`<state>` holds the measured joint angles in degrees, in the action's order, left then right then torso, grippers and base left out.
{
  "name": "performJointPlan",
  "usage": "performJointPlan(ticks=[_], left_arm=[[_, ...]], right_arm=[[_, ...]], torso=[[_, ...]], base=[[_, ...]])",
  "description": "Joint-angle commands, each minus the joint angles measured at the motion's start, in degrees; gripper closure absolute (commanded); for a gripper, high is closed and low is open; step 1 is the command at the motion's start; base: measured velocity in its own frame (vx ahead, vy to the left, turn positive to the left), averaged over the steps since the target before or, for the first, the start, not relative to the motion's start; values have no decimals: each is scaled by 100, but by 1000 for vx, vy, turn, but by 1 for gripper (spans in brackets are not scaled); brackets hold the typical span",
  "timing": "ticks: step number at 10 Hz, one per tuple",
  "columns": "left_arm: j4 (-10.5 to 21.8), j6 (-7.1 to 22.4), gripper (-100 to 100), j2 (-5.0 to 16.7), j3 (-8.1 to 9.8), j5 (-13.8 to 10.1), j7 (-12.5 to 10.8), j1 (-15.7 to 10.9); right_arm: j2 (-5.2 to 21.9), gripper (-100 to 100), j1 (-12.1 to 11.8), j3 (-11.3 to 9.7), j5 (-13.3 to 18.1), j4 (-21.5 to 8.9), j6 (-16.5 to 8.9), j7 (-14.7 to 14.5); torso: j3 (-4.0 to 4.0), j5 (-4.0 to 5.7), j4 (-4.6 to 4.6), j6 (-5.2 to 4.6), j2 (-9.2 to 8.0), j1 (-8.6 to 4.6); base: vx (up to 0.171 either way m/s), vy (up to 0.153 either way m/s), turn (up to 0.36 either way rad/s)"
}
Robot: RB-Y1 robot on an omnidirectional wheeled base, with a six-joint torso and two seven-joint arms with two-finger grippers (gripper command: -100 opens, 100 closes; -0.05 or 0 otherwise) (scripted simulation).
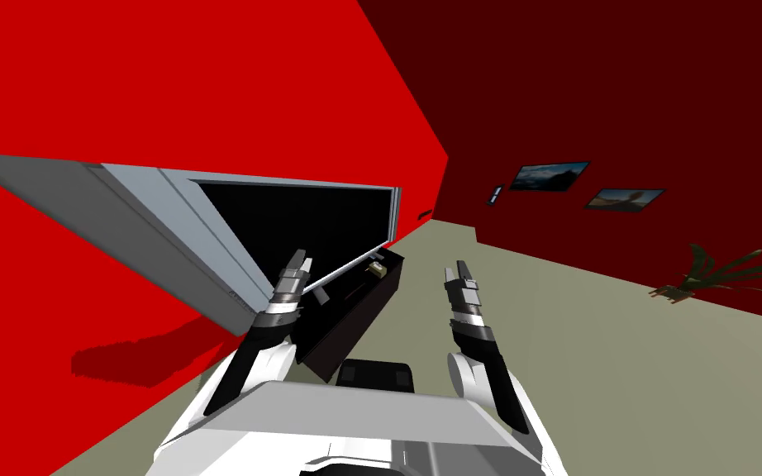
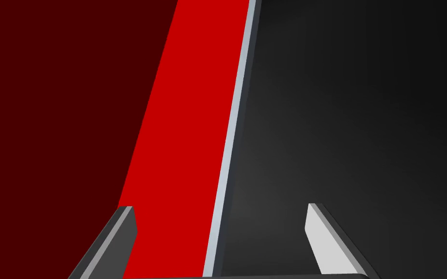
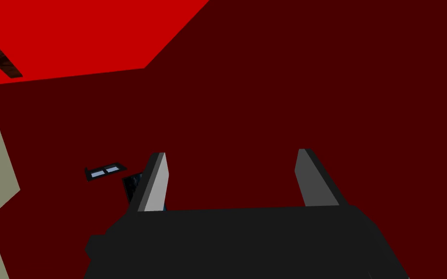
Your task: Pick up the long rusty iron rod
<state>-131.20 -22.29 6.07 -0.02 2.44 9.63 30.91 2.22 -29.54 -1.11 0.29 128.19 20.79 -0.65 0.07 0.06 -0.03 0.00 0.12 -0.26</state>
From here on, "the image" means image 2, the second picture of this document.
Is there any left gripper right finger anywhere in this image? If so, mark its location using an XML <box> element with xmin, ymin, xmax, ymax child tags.
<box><xmin>304</xmin><ymin>202</ymin><xmax>382</xmax><ymax>279</ymax></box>

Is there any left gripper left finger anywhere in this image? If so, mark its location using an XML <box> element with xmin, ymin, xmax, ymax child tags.
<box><xmin>67</xmin><ymin>206</ymin><xmax>138</xmax><ymax>279</ymax></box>

